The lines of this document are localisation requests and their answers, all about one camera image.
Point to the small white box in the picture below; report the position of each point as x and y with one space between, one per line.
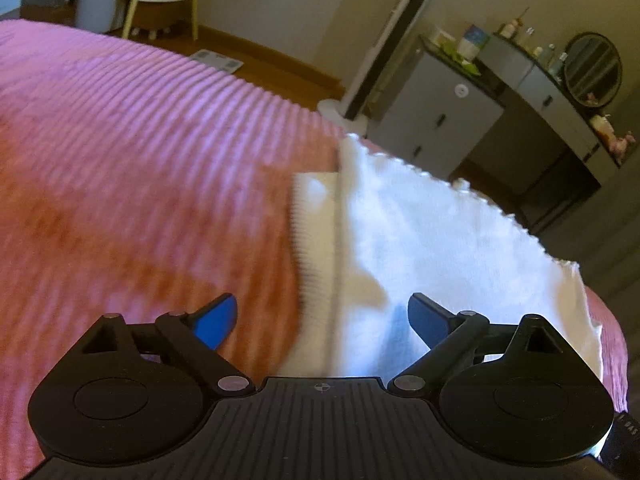
442 36

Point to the white bin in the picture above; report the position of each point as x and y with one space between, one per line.
100 5

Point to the grey small cabinet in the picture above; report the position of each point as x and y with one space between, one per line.
440 110

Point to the pink ribbed blanket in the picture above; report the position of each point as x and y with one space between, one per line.
130 170

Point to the white ribbed knit sweater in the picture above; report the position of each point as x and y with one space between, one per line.
400 260

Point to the group of cosmetic bottles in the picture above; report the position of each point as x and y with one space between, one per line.
530 40

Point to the blue and white container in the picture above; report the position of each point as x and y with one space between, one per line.
474 40

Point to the pink plush toy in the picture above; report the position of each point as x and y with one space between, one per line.
620 145

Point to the brown footed stool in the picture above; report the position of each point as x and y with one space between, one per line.
165 15

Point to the green cloth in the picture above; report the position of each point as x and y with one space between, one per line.
462 57

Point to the round black-framed mirror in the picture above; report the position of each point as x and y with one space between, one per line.
592 70

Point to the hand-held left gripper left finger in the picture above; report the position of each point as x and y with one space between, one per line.
215 322

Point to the grey dressing table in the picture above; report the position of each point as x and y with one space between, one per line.
545 110

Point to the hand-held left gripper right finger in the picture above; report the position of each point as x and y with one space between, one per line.
430 317

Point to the bathroom scale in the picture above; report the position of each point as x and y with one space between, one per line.
217 61

